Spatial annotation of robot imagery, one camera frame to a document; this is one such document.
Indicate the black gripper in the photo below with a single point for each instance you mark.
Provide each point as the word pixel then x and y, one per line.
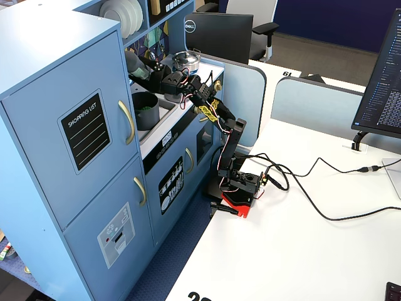
pixel 155 76

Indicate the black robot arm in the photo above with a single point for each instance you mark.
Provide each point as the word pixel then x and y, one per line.
pixel 233 138

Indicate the steel toy ladle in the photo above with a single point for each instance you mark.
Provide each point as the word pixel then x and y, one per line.
pixel 152 55

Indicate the steel toy spoon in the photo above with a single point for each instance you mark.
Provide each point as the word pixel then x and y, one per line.
pixel 163 47

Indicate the gray pot lid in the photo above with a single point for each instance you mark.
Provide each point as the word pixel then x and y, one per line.
pixel 170 97

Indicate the green food pieces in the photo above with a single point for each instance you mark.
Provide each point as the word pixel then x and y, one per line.
pixel 144 108

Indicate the gray toy sink basin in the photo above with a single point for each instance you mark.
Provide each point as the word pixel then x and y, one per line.
pixel 166 108

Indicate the steel pot with lid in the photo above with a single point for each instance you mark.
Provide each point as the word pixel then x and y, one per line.
pixel 186 61

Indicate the gray toy cooking pot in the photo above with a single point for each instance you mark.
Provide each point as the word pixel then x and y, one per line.
pixel 146 116

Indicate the gold stove knob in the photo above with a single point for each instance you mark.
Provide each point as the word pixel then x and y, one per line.
pixel 197 110
pixel 217 85

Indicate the white toy plate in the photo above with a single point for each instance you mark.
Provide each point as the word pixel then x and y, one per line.
pixel 127 12
pixel 139 15
pixel 114 22

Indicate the black toy microwave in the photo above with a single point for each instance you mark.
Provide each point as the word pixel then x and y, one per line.
pixel 169 9

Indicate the black Dell monitor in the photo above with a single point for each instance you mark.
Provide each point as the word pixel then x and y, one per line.
pixel 219 37

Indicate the black shopping list chalkboard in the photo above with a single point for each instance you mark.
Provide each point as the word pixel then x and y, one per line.
pixel 85 131

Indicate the light blue desk divider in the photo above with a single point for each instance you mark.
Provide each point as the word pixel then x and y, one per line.
pixel 247 94
pixel 313 103

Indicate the blue toy kitchen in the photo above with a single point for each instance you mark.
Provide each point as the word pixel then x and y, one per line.
pixel 47 94

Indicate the black and white office chair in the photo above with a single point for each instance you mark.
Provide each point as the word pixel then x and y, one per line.
pixel 250 12

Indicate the black table clamp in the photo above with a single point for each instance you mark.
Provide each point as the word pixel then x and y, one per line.
pixel 224 208

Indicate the robot controller circuit board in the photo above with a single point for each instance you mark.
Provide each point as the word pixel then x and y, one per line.
pixel 264 180

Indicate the black triangular desk item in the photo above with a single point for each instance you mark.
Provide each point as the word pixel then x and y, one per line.
pixel 317 79

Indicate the gray tape roll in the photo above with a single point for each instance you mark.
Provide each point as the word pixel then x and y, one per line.
pixel 13 254

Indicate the green red white tube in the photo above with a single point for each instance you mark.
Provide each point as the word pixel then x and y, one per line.
pixel 4 251

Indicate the computer monitor showing code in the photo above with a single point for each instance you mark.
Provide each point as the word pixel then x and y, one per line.
pixel 385 87

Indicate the silver monitor stand base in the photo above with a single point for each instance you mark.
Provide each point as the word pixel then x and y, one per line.
pixel 393 178

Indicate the black keyboard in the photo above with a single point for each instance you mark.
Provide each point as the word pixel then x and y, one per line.
pixel 394 293

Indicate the red robot base mount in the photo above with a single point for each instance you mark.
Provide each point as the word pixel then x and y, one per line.
pixel 238 203

